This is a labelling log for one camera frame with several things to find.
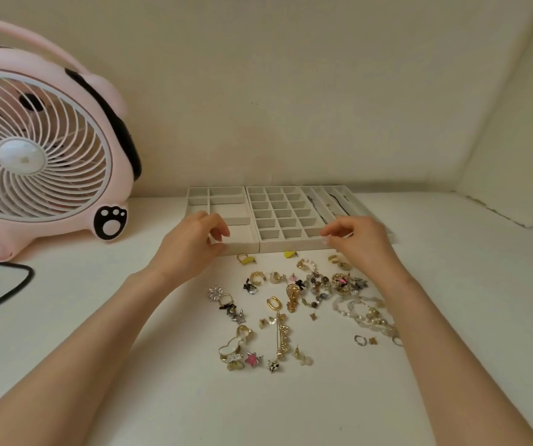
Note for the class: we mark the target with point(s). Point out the grey necklace tray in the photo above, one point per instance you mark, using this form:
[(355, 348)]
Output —
[(364, 204)]

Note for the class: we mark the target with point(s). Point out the grey earring grid tray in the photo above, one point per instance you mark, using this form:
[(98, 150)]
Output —
[(285, 218)]

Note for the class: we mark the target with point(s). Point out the person's right hand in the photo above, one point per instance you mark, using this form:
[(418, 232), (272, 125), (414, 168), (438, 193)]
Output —
[(368, 246)]

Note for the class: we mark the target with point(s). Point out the yellow enamel earring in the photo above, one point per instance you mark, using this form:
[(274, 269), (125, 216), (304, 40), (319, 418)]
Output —
[(246, 260), (290, 254)]

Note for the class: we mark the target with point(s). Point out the pile of mixed jewelry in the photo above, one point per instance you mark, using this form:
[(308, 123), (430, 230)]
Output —
[(294, 292)]

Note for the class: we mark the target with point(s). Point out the grey bracelet tray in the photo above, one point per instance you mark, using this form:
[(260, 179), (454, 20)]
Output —
[(229, 209)]

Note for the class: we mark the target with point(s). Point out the white table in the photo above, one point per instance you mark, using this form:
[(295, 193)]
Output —
[(480, 297)]

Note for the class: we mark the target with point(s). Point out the person's left forearm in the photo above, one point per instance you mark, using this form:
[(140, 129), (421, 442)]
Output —
[(85, 357)]

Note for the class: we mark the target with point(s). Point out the pink animal-shaped desk fan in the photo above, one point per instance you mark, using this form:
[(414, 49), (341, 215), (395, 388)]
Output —
[(38, 153)]

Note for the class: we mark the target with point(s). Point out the person's right forearm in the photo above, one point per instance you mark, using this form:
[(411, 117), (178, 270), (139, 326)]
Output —
[(457, 366)]

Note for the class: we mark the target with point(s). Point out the rhinestone bow brooch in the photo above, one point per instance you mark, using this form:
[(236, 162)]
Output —
[(234, 357)]

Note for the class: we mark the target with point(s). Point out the white heart brooch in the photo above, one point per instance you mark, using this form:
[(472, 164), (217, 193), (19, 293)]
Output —
[(229, 346)]

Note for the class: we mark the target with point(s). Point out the person's left hand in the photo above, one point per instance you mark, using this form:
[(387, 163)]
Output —
[(192, 246)]

